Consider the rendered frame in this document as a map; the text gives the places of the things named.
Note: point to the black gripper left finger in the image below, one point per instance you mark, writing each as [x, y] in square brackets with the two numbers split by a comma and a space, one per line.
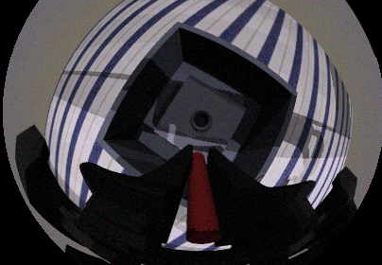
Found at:
[156, 194]

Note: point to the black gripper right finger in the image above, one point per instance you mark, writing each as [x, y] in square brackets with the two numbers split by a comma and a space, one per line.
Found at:
[240, 200]

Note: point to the dark red peg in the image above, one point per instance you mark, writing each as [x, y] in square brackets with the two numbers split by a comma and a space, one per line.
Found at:
[202, 225]

